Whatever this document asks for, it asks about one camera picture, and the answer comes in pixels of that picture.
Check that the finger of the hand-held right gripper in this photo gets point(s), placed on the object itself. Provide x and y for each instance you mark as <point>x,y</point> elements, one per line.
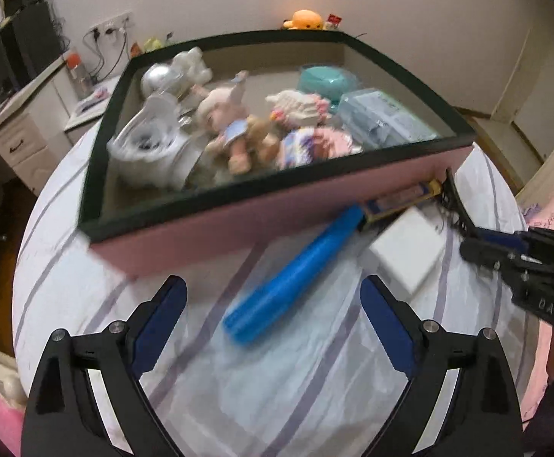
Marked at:
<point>500,237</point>
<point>488,254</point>

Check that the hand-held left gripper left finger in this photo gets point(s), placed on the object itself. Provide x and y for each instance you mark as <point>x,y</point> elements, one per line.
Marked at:
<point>155,323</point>

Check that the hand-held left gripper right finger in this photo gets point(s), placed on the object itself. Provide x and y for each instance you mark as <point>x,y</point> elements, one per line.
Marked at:
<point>386,328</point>

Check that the blue cylinder tube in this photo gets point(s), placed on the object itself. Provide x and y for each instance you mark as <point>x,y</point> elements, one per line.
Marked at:
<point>296,271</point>

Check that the pink box with black rim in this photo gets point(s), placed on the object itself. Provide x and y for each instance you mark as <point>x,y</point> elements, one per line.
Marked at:
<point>258,219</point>

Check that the teal round container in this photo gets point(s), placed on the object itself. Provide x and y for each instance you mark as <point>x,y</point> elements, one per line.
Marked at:
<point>324,83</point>

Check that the small white box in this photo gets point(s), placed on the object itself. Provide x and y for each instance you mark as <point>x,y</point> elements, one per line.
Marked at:
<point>410,252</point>

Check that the blue and yellow battery pack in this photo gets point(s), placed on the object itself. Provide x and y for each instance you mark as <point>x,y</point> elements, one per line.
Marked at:
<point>396,202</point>

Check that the striped white tablecloth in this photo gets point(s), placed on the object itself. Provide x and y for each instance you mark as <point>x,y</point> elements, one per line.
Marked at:
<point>258,390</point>

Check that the cream door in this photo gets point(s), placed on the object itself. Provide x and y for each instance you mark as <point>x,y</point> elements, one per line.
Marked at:
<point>534,85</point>

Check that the clear plastic package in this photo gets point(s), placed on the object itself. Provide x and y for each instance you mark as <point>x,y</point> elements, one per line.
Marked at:
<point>386,119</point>

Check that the plush doll with pale hair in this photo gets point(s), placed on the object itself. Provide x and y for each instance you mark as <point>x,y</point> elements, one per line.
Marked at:
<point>232,123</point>

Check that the white nightstand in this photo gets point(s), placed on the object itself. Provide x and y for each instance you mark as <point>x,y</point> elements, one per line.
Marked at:
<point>91,109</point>

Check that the white desk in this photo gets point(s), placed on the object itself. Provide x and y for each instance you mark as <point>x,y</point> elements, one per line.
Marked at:
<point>15,133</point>

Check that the silver ball toy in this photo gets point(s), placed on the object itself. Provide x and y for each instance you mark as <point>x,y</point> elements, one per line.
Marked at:
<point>158,80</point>

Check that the thermos bottle with orange lid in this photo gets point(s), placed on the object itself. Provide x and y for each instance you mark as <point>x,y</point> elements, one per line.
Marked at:
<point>78,74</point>

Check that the white bear figure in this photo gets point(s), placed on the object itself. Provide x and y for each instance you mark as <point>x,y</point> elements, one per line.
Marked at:
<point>192,64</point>

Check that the snack bags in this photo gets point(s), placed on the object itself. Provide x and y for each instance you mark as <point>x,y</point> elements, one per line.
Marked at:
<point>151,44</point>

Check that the orange octopus plush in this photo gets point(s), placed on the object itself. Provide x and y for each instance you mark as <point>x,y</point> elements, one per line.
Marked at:
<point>305,20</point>

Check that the black computer tower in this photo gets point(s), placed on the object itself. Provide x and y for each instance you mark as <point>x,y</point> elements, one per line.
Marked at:
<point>32,40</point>

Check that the white wall power outlet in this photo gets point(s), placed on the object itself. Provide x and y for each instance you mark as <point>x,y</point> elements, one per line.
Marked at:
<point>110,21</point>

